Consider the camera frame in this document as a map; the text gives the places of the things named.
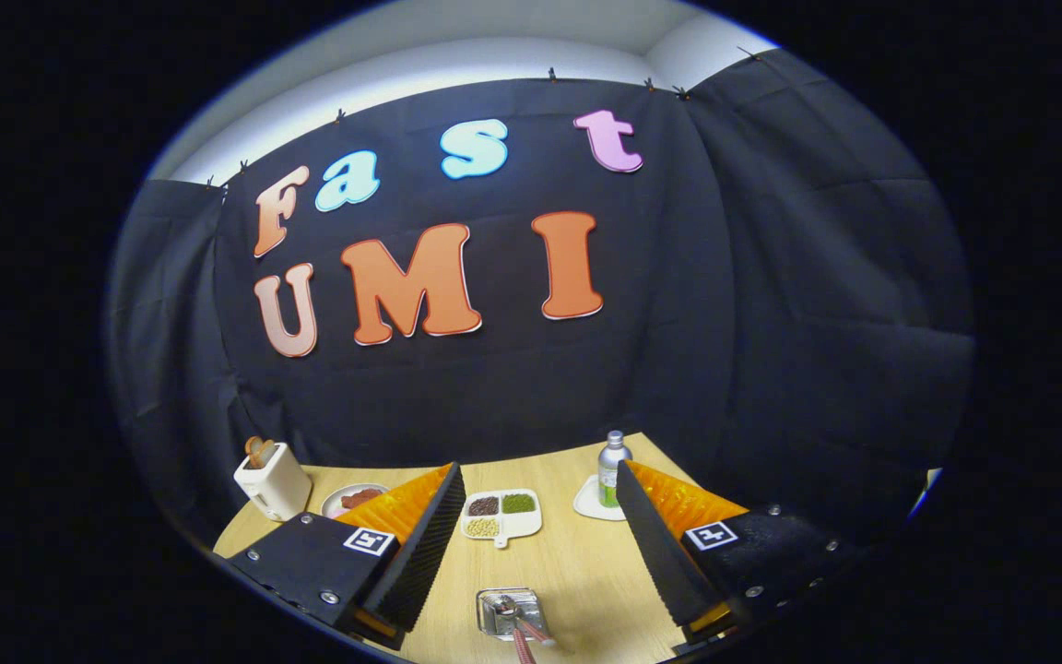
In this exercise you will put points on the black backdrop cloth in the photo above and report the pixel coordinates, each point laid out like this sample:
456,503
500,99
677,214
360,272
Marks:
531,387

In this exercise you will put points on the pile of yellow soybeans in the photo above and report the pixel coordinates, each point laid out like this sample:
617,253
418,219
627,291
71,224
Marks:
482,527

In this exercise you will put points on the white oval plate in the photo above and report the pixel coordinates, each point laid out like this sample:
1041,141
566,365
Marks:
333,505

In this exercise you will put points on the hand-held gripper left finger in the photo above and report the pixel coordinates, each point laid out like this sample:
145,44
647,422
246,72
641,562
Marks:
420,553

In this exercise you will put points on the toasted bread slice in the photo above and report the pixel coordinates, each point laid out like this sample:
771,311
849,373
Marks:
268,452
253,450

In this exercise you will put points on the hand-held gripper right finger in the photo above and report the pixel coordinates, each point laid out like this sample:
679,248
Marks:
655,553

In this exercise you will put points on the white toaster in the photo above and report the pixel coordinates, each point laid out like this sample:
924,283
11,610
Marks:
277,487

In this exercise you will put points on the green label bottle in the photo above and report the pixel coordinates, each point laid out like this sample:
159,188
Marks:
612,470

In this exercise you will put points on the pile of green beans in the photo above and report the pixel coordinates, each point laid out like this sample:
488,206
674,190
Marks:
518,503

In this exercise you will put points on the small white saucer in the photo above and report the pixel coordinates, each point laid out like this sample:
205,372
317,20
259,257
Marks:
586,503

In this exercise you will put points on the white divided dish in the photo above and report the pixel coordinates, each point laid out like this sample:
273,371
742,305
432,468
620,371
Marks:
524,526

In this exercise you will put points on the brown steak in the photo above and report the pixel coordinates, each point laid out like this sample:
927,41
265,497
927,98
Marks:
360,498

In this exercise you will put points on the pile of dark beans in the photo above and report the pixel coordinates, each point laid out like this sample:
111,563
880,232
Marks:
483,505

